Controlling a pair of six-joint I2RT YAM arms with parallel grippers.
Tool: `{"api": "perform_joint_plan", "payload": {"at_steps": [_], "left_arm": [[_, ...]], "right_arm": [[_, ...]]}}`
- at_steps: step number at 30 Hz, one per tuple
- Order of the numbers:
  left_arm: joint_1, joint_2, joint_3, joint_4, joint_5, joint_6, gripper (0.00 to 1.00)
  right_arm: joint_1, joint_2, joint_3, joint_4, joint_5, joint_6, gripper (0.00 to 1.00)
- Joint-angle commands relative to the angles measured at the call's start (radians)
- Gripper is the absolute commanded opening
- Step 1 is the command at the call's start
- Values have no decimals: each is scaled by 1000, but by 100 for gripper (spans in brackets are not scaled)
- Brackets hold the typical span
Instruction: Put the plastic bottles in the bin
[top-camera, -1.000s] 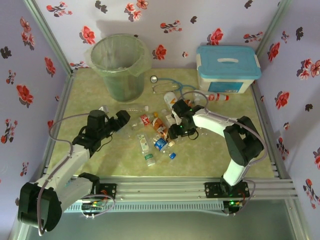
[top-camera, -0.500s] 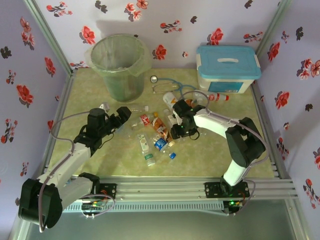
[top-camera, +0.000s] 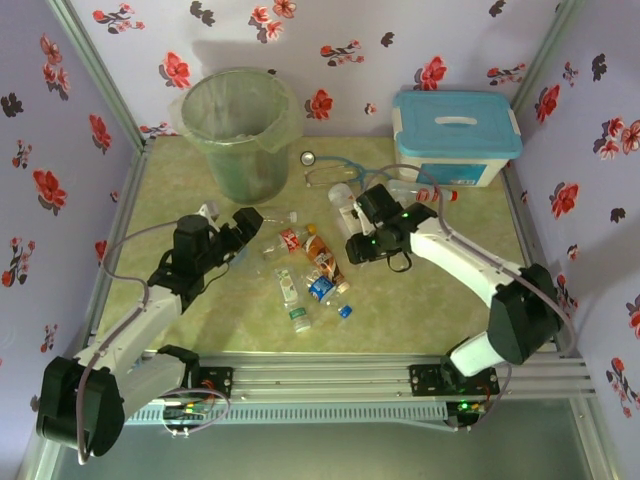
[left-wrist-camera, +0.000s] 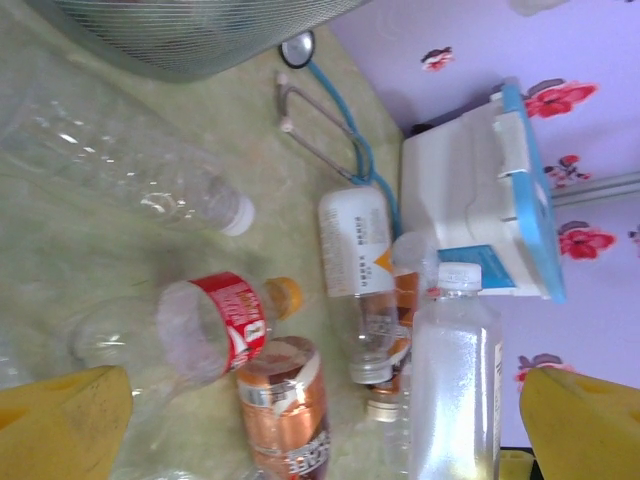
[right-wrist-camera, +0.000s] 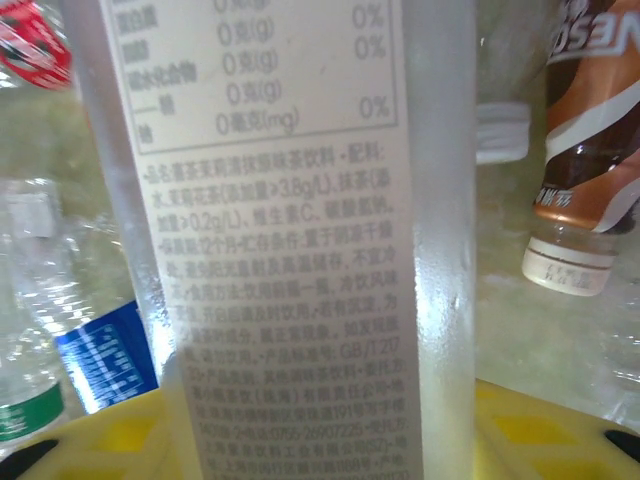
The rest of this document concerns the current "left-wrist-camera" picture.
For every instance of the aluminium frame post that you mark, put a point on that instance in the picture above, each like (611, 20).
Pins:
(600, 189)

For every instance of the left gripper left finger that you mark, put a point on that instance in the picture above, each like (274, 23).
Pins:
(60, 430)

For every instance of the green mesh waste bin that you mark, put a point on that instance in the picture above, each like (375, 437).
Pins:
(175, 40)

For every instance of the white box blue lid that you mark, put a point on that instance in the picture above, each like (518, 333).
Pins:
(465, 175)

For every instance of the blue stethoscope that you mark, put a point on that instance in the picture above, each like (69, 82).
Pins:
(298, 48)

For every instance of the white label bottle orange triangle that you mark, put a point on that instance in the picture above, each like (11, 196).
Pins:
(350, 240)

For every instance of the red label bottle orange cap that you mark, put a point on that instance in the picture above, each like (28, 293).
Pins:
(235, 310)

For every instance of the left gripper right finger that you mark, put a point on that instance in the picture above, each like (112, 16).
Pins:
(585, 430)

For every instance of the square clear bottle white label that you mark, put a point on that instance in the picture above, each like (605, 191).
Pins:
(450, 375)

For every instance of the unlabelled clear bottle white cap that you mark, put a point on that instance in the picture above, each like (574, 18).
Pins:
(125, 165)

